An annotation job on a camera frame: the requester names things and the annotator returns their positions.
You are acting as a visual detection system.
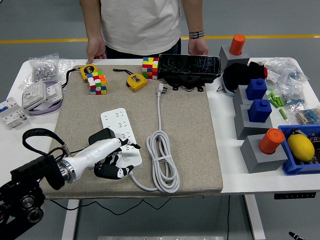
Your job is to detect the person's left hand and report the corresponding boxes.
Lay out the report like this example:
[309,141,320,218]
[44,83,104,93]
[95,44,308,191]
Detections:
[187,38,210,56]

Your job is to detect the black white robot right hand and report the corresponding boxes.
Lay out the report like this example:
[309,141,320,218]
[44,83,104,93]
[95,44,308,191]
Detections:
[288,231,307,240]

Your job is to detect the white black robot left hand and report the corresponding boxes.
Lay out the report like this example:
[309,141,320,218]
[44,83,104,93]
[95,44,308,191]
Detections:
[65,137,142,180]

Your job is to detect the person's right hand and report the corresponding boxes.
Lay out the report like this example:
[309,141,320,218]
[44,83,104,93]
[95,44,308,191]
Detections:
[85,37,108,65]

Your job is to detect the black plug adapter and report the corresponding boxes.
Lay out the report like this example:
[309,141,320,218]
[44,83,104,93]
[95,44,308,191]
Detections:
[88,127,116,146]

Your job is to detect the white power strip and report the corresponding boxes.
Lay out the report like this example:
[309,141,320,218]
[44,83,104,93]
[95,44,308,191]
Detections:
[100,107,144,173]

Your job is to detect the black cracked display unit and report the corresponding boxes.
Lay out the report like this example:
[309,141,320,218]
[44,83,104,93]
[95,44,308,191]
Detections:
[158,53,223,93]

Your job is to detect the round yellow tape measure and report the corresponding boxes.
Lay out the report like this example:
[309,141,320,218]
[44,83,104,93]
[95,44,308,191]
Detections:
[61,63,98,89]

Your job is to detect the grey square holder block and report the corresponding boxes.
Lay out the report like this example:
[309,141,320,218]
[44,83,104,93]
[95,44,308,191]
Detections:
[239,133,289,174]
[219,45,251,68]
[234,103,274,141]
[232,84,271,107]

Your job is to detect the colourful puzzle cube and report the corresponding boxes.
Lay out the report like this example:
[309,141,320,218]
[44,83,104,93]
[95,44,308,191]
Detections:
[142,57,160,80]
[86,70,108,96]

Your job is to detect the empty clear plastic bag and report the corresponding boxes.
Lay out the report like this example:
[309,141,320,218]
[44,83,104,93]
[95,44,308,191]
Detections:
[57,58,76,76]

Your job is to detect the orange cylinder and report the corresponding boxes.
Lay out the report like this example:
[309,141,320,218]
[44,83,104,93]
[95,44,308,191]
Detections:
[258,128,286,155]
[229,33,246,56]

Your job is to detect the black table control panel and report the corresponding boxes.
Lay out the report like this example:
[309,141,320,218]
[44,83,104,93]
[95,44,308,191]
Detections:
[273,191,317,200]

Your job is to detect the white table leg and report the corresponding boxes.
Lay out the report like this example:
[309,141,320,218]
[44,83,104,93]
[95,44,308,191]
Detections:
[243,194,266,240]
[61,199,81,240]

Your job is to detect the black fabric bundle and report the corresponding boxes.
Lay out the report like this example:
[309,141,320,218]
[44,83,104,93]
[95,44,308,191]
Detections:
[223,61,267,92]

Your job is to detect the person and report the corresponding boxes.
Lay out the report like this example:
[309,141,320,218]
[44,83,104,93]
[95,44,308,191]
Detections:
[99,0,182,60]

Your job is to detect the white round dish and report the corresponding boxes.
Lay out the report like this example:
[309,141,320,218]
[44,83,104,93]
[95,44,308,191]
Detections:
[221,74,237,98]

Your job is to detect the square yellow tape measure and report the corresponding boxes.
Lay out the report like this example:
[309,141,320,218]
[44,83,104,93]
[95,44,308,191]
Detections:
[112,68,148,93]

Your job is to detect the clear bag metal nuts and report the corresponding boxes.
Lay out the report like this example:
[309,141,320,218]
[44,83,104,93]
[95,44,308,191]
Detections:
[28,52,61,83]

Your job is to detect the purple tape roll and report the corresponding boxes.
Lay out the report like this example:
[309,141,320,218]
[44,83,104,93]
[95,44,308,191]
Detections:
[24,79,65,116]

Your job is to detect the blue plastic bin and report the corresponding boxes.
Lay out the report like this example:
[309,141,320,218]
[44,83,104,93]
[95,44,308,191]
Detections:
[277,124,320,176]

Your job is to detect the blue stepped block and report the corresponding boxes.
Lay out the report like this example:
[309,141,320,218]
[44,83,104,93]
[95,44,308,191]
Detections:
[245,78,268,101]
[248,99,273,124]

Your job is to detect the yellow lemon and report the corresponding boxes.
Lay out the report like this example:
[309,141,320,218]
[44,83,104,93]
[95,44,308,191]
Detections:
[286,133,316,162]

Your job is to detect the grey-brown fabric mat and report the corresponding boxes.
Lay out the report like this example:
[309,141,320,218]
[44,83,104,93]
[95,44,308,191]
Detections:
[39,64,224,200]

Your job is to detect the clear bag blue resistors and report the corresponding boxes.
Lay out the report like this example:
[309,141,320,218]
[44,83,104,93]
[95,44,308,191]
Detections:
[271,81,307,110]
[263,57,310,85]

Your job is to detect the white circuit breaker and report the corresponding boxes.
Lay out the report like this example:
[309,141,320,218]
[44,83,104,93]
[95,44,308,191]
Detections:
[0,96,29,130]

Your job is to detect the dark circuit boards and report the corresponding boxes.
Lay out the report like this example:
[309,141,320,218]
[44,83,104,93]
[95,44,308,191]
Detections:
[308,132,320,166]

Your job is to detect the clear bag tan resistors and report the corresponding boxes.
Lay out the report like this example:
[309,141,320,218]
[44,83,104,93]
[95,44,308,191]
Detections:
[294,107,320,125]

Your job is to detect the white wall socket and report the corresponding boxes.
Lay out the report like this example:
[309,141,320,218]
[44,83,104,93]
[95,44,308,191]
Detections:
[43,81,63,105]
[21,79,48,110]

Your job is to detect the thin black adapter cord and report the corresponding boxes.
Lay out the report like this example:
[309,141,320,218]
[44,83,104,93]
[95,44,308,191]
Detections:
[46,197,173,216]

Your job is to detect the black hanging cable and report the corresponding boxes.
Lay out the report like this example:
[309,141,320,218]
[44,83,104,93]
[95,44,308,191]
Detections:
[226,194,231,240]

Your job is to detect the white power strip cord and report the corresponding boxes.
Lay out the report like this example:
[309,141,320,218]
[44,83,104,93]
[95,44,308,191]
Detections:
[127,83,181,194]

